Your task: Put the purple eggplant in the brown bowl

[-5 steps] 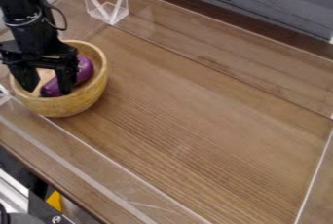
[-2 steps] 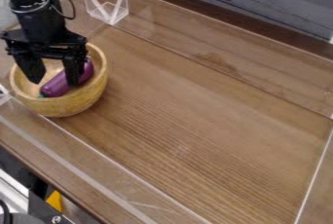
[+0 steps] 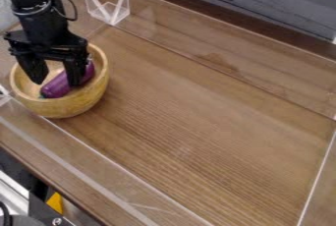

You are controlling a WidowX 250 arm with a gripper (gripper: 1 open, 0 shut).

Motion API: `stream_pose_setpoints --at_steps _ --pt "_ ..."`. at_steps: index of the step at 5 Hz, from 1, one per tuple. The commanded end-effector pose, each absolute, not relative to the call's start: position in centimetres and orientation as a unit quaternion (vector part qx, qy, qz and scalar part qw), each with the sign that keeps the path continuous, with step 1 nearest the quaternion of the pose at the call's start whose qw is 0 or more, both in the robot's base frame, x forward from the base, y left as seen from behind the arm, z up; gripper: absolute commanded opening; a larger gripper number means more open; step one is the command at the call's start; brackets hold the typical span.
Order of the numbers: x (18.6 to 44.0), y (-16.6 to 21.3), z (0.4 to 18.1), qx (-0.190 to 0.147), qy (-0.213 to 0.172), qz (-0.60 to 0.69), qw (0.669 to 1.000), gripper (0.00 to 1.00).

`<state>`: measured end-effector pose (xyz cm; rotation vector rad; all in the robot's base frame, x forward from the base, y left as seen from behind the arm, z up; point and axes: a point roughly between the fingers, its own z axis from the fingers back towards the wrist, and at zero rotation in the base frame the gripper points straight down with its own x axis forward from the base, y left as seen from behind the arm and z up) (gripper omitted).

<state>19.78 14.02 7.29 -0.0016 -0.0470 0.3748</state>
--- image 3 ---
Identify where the yellow black device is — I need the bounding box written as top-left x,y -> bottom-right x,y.
28,193 -> 94,226

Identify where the brown wooden bowl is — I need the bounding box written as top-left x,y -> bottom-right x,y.
9,44 -> 109,119

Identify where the clear acrylic corner bracket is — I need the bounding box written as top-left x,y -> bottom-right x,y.
85,0 -> 129,26

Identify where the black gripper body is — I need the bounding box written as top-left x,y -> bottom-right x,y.
4,7 -> 88,63

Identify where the purple toy eggplant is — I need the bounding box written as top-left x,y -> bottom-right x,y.
40,62 -> 94,98

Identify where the black cable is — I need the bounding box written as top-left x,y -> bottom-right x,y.
0,200 -> 13,226

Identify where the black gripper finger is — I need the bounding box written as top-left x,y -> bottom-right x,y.
64,59 -> 86,86
16,54 -> 48,85

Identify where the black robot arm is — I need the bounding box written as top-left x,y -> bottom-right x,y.
4,0 -> 89,85

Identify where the clear acrylic tray wall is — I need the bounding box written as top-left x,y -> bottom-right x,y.
0,92 -> 212,226

